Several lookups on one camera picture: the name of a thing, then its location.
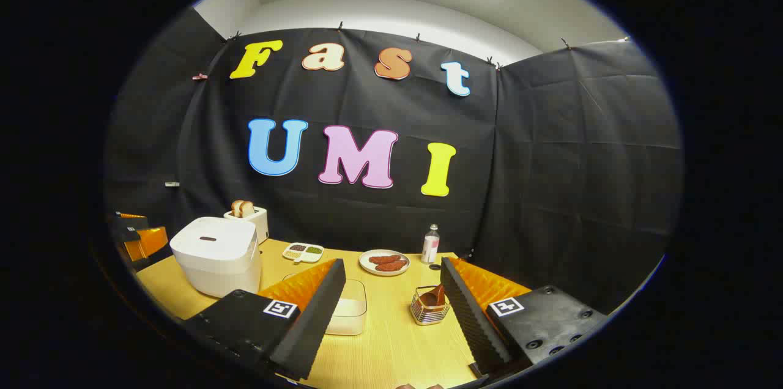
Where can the white round plate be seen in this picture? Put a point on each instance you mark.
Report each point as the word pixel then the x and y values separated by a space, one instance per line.
pixel 367 265

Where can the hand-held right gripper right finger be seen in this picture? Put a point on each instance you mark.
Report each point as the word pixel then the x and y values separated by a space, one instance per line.
pixel 471 322

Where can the brown wooden spoon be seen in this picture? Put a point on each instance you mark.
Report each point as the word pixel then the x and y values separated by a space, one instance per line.
pixel 431 296

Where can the clear glass container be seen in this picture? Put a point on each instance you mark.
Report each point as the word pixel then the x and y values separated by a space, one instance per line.
pixel 352 315

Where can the white divided condiment dish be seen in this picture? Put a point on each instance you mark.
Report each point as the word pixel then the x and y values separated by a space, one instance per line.
pixel 304 252

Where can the white toaster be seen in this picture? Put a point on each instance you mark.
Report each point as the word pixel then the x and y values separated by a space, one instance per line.
pixel 260 225

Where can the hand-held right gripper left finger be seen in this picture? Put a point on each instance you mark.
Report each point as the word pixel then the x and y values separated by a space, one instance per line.
pixel 312 322

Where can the clear bottle with pink label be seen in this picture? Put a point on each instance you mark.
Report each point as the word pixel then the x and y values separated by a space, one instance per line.
pixel 430 248

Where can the red-brown sausage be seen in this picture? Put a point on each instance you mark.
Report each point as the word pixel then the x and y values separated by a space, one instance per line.
pixel 384 259
pixel 391 266

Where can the toasted bread slice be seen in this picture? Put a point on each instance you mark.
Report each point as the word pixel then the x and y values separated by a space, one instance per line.
pixel 236 208
pixel 248 208

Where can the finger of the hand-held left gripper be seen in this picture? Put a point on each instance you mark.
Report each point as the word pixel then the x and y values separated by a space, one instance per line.
pixel 131 227
pixel 147 245

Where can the white rice cooker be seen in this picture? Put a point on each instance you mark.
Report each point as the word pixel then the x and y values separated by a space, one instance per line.
pixel 214 254

